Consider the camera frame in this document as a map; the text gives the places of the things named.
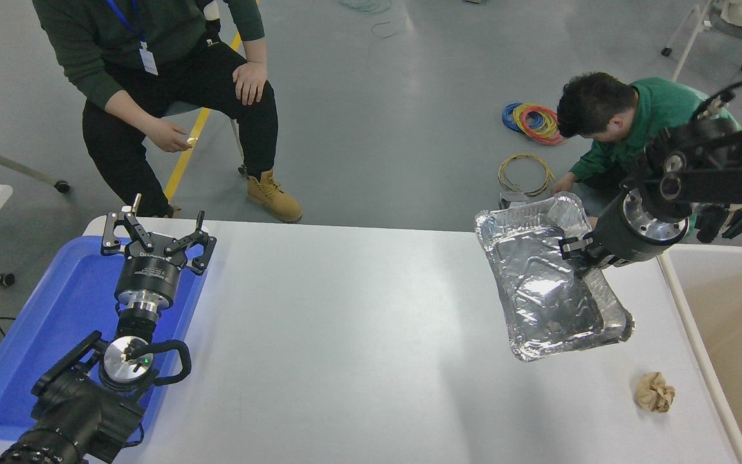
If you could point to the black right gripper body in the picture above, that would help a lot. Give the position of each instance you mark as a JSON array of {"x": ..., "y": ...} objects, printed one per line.
[{"x": 616, "y": 241}]

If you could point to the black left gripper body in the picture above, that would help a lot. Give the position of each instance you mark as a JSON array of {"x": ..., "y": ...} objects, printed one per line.
[{"x": 151, "y": 274}]

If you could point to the silver foil tray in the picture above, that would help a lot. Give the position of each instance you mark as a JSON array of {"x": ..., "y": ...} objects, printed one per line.
[{"x": 538, "y": 290}]

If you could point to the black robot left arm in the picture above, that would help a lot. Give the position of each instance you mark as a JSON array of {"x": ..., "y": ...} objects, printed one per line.
[{"x": 81, "y": 412}]

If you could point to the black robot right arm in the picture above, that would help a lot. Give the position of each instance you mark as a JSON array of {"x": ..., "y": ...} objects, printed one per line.
[{"x": 719, "y": 183}]

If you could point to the person's right hand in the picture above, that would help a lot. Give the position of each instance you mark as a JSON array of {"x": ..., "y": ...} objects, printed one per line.
[{"x": 562, "y": 185}]

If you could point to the seated person's right hand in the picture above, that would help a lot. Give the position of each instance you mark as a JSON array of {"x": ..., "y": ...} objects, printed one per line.
[{"x": 168, "y": 136}]

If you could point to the seated person's left hand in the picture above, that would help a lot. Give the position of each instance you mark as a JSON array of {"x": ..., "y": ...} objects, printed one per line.
[{"x": 250, "y": 80}]

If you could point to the small silver box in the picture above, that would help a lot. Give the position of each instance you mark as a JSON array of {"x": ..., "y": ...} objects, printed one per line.
[{"x": 506, "y": 198}]

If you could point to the blue plastic tray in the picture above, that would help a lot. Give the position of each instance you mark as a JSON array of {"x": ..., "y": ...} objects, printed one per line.
[{"x": 55, "y": 309}]

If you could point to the large pale bin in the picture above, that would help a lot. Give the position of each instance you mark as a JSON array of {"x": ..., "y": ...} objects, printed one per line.
[{"x": 725, "y": 303}]

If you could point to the grey stool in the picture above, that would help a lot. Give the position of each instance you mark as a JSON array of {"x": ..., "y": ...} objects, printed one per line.
[{"x": 181, "y": 108}]

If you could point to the crumpled tan paper ball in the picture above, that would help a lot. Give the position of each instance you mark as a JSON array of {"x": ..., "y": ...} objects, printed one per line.
[{"x": 654, "y": 391}]

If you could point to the seated person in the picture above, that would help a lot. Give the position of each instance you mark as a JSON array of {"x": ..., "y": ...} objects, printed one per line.
[{"x": 171, "y": 71}]

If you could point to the white wheeled chair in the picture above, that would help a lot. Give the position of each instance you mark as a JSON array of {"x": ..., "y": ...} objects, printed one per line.
[{"x": 690, "y": 38}]

